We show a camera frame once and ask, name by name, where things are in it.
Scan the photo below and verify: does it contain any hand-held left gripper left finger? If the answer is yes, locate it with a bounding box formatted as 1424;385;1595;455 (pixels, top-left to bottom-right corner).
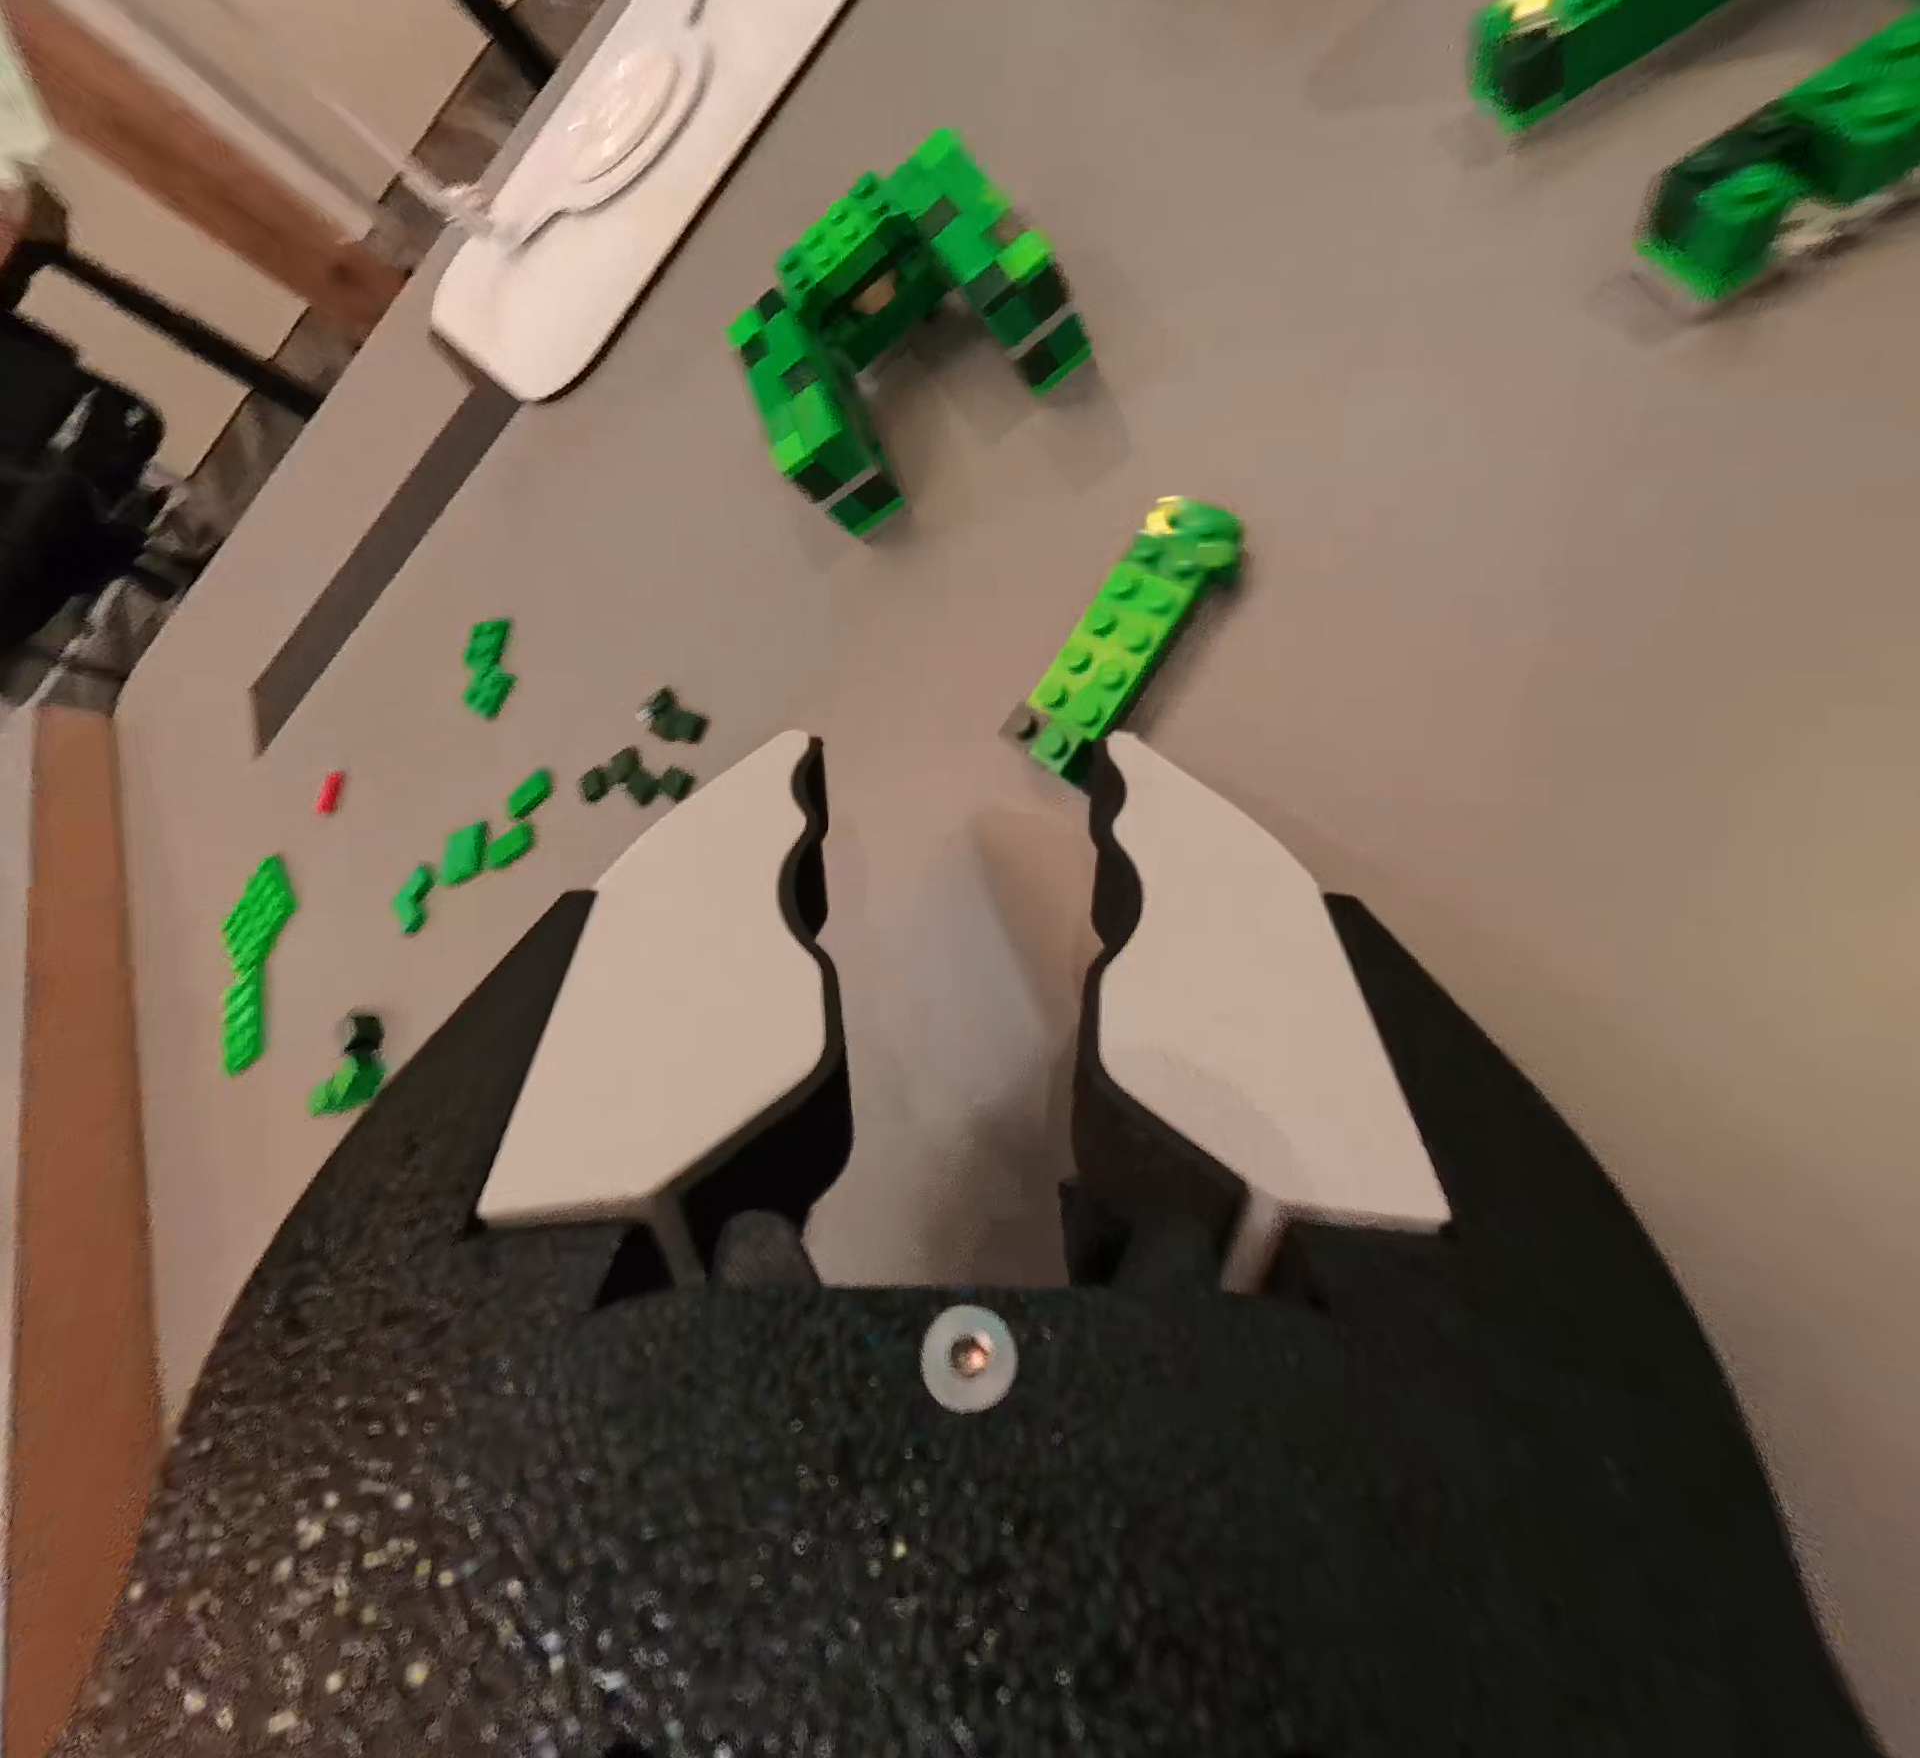
472;728;856;1286

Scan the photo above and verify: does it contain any black chair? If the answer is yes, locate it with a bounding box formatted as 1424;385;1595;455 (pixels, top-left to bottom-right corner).
0;315;170;703

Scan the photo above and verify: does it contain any green brick limb grey underside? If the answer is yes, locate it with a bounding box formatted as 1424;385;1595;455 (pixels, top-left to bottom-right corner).
1635;14;1920;309

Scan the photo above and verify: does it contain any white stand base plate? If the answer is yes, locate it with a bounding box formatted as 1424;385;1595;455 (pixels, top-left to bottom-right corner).
430;0;912;405

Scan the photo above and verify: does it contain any long green brick strip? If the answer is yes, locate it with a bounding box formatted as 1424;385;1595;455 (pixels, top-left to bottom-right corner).
1002;494;1246;788

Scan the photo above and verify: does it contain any cluster of dark green tiles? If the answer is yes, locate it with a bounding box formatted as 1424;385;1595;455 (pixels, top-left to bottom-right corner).
579;689;709;807

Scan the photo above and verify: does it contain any wood-edged side table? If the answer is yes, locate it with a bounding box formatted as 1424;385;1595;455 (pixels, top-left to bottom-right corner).
0;699;161;1758

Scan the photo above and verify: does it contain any green brick arch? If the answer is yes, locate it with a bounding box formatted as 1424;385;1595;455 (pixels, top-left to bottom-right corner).
723;130;1097;541

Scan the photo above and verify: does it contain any black metal bar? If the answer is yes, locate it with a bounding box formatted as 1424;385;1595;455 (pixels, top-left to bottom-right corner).
0;241;328;422

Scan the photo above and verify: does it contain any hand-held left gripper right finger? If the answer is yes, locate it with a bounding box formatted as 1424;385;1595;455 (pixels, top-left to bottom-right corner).
1059;732;1458;1300

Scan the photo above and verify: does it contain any stepped bright green studded plate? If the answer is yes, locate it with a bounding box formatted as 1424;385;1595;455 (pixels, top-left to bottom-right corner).
220;855;300;1080

